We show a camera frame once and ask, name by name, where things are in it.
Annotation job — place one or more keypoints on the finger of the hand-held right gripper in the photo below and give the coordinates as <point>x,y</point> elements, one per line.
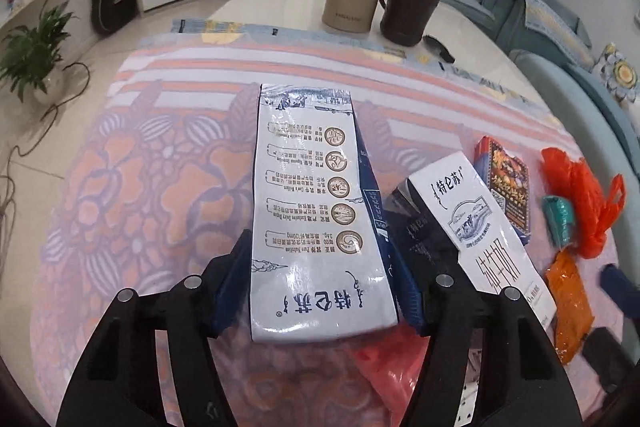
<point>620,287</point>
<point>605,357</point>

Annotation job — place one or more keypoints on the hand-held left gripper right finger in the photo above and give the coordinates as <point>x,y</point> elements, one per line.
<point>407,302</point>

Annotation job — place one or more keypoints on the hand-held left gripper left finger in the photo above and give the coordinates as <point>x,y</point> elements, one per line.
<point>235,287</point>

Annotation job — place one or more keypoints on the orange snack packet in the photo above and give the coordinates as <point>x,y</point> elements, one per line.
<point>567,302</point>

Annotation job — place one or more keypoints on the red plastic bag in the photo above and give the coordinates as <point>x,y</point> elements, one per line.
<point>385,367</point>

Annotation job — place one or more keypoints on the teal packet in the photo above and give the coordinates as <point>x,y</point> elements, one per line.
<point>559,217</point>

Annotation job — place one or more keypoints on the blue and white milk carton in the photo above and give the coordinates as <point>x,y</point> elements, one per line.
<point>310,207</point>

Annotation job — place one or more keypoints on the orange plastic bag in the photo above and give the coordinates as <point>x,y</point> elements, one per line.
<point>575,187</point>

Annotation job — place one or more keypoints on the pink patterned blanket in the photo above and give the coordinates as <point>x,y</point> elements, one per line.
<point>150,157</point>

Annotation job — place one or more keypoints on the floral pillow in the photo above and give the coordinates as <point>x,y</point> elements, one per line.
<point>622,69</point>

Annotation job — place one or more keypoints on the teal sectional sofa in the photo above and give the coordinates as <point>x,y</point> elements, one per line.
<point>555,77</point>

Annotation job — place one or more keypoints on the yellow striped armrest cloth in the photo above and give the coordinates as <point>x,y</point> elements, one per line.
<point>550,22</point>

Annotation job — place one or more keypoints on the dark brown mug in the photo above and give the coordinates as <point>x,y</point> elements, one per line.
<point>405,17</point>

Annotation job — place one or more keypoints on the potted green plant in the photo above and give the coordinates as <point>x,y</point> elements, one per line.
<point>35,47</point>

